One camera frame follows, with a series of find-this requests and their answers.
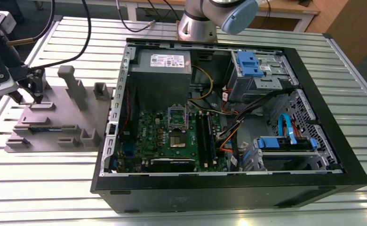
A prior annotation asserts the black graphics card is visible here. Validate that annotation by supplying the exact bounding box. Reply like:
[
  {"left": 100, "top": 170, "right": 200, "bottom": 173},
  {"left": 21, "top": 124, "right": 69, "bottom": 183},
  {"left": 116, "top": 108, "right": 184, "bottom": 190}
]
[{"left": 148, "top": 157, "right": 196, "bottom": 173}]

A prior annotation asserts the orange wire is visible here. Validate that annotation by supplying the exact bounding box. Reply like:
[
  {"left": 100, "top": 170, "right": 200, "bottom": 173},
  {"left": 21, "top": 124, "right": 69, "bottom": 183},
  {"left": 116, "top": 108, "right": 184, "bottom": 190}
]
[{"left": 217, "top": 137, "right": 234, "bottom": 155}]

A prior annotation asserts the green motherboard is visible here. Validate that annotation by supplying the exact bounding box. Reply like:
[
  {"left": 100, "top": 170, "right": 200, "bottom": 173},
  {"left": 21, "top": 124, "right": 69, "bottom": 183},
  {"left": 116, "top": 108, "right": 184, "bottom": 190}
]
[{"left": 117, "top": 103, "right": 230, "bottom": 172}]

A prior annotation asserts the blue plastic bay bracket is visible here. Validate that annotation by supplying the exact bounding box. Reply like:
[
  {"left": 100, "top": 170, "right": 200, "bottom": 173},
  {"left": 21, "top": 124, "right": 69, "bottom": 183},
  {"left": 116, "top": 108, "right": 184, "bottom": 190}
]
[{"left": 237, "top": 51, "right": 265, "bottom": 77}]

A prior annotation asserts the grey metal drive cage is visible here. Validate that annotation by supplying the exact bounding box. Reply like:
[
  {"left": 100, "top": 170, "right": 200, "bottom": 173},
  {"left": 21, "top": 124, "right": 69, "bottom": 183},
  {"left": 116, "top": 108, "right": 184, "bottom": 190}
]
[{"left": 226, "top": 49, "right": 298, "bottom": 102}]

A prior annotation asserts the black open PC case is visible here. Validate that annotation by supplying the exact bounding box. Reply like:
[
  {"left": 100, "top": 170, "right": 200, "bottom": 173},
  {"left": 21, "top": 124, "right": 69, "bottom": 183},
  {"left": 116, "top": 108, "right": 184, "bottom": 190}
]
[{"left": 89, "top": 37, "right": 367, "bottom": 214}]

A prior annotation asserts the black camera cable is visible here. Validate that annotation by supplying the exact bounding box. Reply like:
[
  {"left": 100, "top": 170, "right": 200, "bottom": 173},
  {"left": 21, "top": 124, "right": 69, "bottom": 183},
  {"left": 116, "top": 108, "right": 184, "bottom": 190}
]
[{"left": 29, "top": 0, "right": 92, "bottom": 70}]

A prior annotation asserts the grey parts rack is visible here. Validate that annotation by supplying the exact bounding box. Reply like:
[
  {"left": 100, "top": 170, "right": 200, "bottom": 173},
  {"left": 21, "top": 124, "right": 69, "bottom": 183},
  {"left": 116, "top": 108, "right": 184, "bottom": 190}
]
[{"left": 2, "top": 65, "right": 117, "bottom": 153}]

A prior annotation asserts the thick black cable bundle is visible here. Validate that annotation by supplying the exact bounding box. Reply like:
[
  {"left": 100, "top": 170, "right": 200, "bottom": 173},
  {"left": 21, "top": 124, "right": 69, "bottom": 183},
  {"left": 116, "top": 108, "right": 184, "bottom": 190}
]
[{"left": 216, "top": 88, "right": 298, "bottom": 141}]

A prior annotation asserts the light blue wire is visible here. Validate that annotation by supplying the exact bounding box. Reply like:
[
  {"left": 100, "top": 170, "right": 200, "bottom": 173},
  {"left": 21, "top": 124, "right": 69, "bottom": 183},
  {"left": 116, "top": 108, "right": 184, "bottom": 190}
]
[{"left": 277, "top": 113, "right": 297, "bottom": 145}]

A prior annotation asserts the black RAM slot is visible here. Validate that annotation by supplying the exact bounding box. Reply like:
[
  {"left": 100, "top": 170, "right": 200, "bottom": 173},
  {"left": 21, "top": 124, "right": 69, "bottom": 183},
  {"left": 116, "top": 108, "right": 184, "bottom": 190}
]
[
  {"left": 196, "top": 112, "right": 208, "bottom": 167},
  {"left": 205, "top": 113, "right": 217, "bottom": 166}
]

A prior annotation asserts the wooden cabinet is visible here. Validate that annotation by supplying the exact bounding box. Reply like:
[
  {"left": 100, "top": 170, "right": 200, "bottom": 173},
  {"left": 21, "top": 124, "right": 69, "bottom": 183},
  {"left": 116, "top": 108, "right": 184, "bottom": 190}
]
[{"left": 305, "top": 0, "right": 367, "bottom": 66}]

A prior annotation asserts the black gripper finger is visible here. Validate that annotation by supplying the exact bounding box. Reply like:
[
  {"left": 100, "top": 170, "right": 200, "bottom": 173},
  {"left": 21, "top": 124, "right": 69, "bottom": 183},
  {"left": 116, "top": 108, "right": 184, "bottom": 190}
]
[
  {"left": 8, "top": 89, "right": 24, "bottom": 105},
  {"left": 28, "top": 68, "right": 45, "bottom": 105}
]

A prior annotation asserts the dark RAM stick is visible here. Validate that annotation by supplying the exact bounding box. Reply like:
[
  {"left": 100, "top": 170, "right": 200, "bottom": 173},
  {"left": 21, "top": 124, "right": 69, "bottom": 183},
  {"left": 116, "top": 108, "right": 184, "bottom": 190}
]
[{"left": 28, "top": 126, "right": 76, "bottom": 133}]

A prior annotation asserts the multicolour power wire bundle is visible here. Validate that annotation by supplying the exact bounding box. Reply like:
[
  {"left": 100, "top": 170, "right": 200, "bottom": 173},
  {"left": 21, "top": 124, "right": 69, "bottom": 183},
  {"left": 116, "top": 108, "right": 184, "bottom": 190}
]
[{"left": 188, "top": 98, "right": 238, "bottom": 116}]

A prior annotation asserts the metal disk bay cage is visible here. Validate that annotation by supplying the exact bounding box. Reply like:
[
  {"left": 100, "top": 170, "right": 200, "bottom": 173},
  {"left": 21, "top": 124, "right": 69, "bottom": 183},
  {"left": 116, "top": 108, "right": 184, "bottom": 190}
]
[{"left": 238, "top": 137, "right": 344, "bottom": 173}]

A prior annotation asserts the grey power supply unit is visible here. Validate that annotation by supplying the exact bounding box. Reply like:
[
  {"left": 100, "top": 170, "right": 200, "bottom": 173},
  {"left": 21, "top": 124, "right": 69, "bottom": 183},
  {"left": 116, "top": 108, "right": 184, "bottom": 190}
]
[{"left": 128, "top": 49, "right": 193, "bottom": 113}]

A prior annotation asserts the CPU socket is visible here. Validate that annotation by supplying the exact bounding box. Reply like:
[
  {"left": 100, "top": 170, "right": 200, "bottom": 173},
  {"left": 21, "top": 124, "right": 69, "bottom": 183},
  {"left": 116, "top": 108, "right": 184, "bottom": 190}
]
[{"left": 169, "top": 131, "right": 193, "bottom": 149}]

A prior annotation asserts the cable with metal plug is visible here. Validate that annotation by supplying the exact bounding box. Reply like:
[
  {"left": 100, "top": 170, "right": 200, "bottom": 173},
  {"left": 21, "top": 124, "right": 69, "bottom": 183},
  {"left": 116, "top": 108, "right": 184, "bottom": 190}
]
[{"left": 116, "top": 0, "right": 157, "bottom": 33}]

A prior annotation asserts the hard disk in blue carrier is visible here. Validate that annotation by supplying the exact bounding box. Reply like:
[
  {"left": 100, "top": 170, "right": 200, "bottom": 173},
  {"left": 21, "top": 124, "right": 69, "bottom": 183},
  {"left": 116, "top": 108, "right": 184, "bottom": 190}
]
[{"left": 256, "top": 137, "right": 317, "bottom": 152}]

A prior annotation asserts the yellow wire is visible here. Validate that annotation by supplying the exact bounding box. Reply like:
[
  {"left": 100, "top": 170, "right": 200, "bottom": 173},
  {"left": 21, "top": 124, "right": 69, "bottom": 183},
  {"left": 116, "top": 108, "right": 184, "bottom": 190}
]
[{"left": 188, "top": 65, "right": 214, "bottom": 102}]

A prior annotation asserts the white power supply label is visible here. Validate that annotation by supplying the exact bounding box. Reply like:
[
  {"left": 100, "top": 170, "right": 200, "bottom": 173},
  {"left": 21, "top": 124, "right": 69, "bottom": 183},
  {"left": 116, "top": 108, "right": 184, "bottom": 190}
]
[{"left": 150, "top": 54, "right": 185, "bottom": 68}]

